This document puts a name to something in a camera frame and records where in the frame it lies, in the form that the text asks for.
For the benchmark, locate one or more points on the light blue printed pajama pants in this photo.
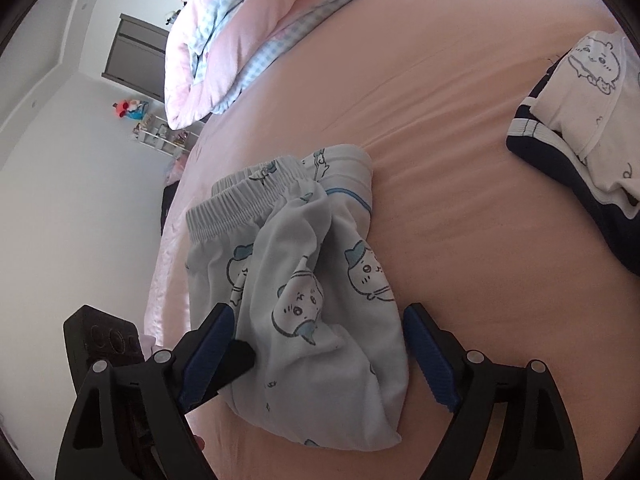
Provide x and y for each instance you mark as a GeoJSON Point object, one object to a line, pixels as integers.
{"type": "Point", "coordinates": [310, 340]}

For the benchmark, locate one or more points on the navy white-striped garment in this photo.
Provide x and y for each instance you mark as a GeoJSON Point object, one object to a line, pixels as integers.
{"type": "Point", "coordinates": [565, 175]}

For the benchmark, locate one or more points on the red plush toy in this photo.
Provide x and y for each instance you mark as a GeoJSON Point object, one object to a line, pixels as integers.
{"type": "Point", "coordinates": [127, 109]}

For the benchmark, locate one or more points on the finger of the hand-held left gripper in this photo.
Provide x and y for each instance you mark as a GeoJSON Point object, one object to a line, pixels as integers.
{"type": "Point", "coordinates": [237, 362]}

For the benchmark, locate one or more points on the black bag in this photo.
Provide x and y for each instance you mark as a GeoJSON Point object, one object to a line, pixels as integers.
{"type": "Point", "coordinates": [166, 210]}

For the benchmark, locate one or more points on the pink checkered quilt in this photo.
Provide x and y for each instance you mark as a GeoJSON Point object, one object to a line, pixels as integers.
{"type": "Point", "coordinates": [240, 20]}

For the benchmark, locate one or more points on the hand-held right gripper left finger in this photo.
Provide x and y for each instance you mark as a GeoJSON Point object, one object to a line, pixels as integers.
{"type": "Point", "coordinates": [205, 355]}

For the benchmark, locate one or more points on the pink printed pajamas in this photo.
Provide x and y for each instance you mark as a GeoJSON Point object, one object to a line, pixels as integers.
{"type": "Point", "coordinates": [595, 110]}

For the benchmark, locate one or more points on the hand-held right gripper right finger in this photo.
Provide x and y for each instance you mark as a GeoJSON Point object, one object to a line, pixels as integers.
{"type": "Point", "coordinates": [430, 360]}

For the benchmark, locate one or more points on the grey cabinet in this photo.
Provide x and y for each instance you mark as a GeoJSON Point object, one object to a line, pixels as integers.
{"type": "Point", "coordinates": [135, 60]}

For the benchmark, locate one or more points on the pink bed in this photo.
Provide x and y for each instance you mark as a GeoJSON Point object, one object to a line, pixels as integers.
{"type": "Point", "coordinates": [450, 160]}

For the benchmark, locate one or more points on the pink cloth heap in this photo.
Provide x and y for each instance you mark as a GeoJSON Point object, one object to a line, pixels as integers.
{"type": "Point", "coordinates": [179, 169]}

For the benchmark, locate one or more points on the white shelf rack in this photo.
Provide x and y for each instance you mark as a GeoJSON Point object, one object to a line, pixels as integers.
{"type": "Point", "coordinates": [165, 135]}

